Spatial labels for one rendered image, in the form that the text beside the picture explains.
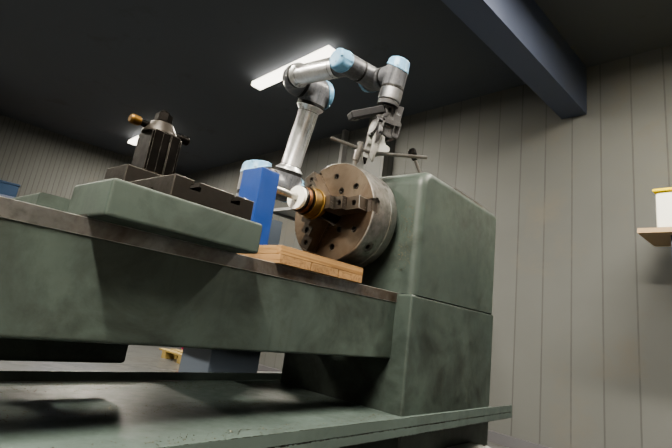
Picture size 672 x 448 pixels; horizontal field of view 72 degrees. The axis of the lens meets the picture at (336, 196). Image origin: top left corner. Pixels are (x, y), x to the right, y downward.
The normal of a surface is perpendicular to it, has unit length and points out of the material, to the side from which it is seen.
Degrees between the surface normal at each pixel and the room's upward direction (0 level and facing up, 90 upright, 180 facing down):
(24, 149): 90
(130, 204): 90
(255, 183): 90
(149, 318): 90
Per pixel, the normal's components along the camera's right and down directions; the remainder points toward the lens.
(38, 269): 0.76, -0.07
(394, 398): -0.63, -0.28
